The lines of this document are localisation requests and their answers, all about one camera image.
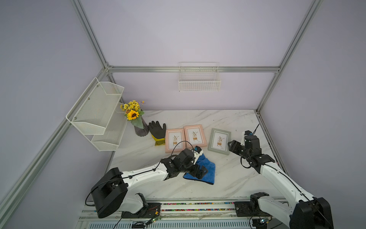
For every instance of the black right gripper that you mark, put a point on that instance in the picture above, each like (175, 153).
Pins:
(234, 146)

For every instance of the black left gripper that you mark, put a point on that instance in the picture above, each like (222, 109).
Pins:
(200, 172)

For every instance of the blue microfibre cloth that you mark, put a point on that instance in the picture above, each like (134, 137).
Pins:
(208, 171)

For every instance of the green picture frame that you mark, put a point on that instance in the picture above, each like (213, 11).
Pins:
(218, 142)

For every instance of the pink picture frame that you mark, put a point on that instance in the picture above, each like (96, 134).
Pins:
(195, 135)
(174, 138)

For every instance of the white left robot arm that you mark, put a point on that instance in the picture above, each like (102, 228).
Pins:
(118, 189)

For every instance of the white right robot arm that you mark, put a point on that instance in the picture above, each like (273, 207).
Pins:
(304, 210)

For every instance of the black yellow work glove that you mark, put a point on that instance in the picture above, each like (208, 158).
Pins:
(158, 132)

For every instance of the dark glass vase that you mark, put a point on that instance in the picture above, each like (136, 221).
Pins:
(142, 131)

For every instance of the sunflower bouquet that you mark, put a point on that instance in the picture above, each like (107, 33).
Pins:
(133, 112)

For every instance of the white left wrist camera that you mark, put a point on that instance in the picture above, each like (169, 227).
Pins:
(197, 152)

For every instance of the aluminium front rail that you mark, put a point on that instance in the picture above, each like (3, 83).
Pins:
(201, 214)

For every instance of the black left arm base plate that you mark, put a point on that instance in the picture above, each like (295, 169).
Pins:
(148, 209)

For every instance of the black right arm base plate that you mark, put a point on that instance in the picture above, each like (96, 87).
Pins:
(246, 209)

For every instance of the white wire wall basket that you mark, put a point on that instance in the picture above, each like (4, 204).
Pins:
(199, 77)

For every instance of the white mesh wall shelf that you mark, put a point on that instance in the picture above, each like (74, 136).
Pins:
(97, 115)

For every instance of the aluminium enclosure frame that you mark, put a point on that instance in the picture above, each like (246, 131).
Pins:
(23, 185)

